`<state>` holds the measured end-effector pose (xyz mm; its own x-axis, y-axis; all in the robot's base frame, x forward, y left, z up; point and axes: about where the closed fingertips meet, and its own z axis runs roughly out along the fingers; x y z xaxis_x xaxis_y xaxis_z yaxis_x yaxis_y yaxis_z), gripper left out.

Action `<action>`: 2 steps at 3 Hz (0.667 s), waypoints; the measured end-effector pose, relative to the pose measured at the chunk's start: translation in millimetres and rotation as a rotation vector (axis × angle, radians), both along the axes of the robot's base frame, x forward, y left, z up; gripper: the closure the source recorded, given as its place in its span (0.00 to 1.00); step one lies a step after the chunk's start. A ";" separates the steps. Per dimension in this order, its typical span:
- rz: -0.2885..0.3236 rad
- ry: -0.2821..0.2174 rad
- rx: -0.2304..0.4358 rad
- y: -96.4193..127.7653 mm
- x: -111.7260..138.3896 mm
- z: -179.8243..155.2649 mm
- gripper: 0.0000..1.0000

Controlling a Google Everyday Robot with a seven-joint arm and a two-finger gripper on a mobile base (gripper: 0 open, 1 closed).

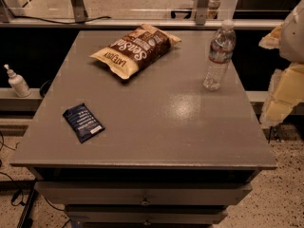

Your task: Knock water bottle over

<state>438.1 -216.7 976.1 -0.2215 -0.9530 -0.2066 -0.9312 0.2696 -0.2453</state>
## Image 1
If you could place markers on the metal frame post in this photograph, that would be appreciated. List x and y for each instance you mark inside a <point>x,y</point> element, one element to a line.
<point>79,11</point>
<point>201,7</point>

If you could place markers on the right metal frame post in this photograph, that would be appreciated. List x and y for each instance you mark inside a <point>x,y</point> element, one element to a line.
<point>201,7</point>

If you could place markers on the clear plastic water bottle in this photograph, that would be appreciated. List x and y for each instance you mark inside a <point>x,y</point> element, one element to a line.
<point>220,54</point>

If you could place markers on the left metal frame post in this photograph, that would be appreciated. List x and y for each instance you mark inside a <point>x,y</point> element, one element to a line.
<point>79,11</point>

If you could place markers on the brown sea salt chip bag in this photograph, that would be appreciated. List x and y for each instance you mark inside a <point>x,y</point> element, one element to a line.
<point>136,50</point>

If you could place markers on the grey upper drawer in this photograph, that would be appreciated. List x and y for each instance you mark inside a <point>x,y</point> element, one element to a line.
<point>132,193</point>

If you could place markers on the grey lower drawer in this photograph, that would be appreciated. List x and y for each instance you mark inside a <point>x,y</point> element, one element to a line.
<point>138,214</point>

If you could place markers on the white pump dispenser bottle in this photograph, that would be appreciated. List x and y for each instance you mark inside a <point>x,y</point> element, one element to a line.
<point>18,83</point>

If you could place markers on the metal upper drawer knob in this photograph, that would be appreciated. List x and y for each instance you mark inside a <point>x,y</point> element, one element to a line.
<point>145,202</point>

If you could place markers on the metal drawer knob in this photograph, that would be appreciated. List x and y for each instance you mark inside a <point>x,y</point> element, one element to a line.
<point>145,202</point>
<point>146,223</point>

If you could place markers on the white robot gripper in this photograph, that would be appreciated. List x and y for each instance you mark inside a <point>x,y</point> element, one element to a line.
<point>293,37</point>

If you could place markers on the metal lower drawer knob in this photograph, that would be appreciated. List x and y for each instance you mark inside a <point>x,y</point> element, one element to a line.
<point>146,223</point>

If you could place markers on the dark blue snack packet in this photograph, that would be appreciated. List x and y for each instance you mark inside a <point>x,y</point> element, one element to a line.
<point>83,122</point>

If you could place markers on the grey drawer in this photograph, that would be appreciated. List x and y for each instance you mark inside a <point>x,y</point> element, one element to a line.
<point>138,214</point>
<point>132,193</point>

